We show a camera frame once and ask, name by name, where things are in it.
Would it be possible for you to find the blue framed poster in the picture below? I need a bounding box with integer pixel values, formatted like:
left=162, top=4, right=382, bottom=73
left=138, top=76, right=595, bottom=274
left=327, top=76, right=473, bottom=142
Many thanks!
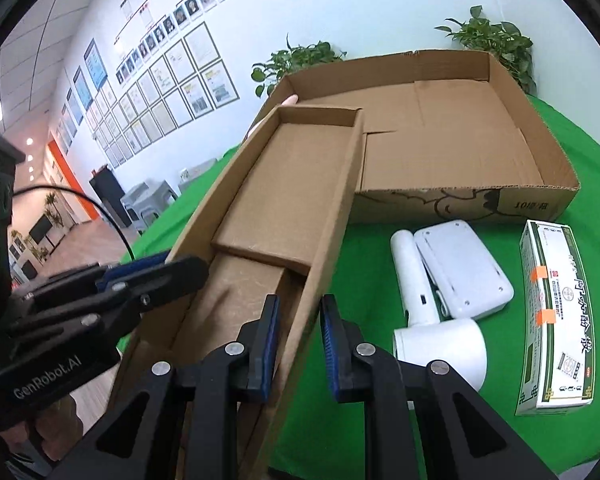
left=73, top=66, right=94, bottom=112
left=83, top=38, right=108, bottom=92

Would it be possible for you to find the bushy potted plant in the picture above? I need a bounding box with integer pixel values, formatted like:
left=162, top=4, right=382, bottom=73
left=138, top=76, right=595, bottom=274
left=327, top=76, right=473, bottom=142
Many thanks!
left=251, top=34, right=347, bottom=98

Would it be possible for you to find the white device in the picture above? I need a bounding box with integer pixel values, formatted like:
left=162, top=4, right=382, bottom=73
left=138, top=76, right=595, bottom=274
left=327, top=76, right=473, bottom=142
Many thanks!
left=414, top=219, right=515, bottom=320

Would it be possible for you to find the black cable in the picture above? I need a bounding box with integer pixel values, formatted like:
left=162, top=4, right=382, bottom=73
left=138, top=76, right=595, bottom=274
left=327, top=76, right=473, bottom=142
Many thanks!
left=12, top=185, right=136, bottom=263

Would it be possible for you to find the white hair dryer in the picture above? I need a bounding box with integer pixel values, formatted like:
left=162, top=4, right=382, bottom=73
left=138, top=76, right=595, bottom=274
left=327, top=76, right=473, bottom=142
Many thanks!
left=390, top=229, right=488, bottom=393

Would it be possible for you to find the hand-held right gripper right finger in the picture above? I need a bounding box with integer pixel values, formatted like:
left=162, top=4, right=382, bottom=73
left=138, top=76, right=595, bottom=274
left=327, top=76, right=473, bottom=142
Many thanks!
left=320, top=294, right=561, bottom=480

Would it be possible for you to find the stack of white stools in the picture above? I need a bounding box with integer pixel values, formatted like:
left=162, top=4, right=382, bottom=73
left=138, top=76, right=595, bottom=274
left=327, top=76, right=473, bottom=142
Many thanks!
left=121, top=177, right=179, bottom=227

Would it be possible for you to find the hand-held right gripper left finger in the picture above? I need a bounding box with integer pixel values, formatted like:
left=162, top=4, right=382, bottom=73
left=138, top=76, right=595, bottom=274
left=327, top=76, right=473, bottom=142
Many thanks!
left=50, top=294, right=281, bottom=480

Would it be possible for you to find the pink plush pig toy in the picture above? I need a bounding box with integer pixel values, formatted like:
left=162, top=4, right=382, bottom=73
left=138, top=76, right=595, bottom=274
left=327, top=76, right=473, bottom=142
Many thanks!
left=246, top=94, right=301, bottom=141

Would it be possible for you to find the black cabinet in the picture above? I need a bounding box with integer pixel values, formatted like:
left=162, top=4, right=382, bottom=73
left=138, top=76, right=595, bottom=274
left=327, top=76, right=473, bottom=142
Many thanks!
left=89, top=164, right=132, bottom=233

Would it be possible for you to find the large cardboard box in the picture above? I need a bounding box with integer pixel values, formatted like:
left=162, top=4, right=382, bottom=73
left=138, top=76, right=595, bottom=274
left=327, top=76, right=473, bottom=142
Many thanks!
left=242, top=50, right=581, bottom=226

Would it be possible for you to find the white green medicine box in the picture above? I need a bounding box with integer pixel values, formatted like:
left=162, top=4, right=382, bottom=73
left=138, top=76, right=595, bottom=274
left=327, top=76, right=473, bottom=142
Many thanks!
left=515, top=219, right=595, bottom=417

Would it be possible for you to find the green tablecloth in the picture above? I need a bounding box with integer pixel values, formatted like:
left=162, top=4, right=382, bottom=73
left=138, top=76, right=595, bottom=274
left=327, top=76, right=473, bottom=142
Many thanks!
left=115, top=92, right=600, bottom=480

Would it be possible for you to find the cardboard divider insert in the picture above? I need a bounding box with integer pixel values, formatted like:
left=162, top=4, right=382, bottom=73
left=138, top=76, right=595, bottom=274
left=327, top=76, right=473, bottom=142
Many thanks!
left=107, top=104, right=366, bottom=480

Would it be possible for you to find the wall of framed certificates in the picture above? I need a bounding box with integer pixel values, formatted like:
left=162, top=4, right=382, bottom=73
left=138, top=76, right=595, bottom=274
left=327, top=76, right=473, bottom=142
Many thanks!
left=55, top=21, right=241, bottom=168

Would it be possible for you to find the potted plant with brown pot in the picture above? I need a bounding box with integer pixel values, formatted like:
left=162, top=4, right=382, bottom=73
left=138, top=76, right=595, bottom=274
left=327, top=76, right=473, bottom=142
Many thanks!
left=434, top=6, right=537, bottom=95

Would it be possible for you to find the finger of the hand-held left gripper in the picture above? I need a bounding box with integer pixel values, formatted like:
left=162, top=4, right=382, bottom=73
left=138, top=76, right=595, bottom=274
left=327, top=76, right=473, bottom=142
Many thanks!
left=12, top=254, right=171, bottom=311
left=7, top=256, right=211, bottom=356

